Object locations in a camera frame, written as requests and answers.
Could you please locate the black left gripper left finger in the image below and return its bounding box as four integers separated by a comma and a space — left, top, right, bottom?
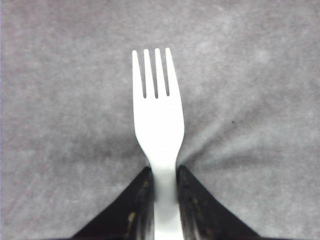
72, 167, 155, 240

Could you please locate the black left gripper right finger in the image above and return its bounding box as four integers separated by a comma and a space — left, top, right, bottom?
177, 165, 260, 240

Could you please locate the white plastic fork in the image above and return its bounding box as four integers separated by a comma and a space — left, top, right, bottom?
132, 47, 185, 240

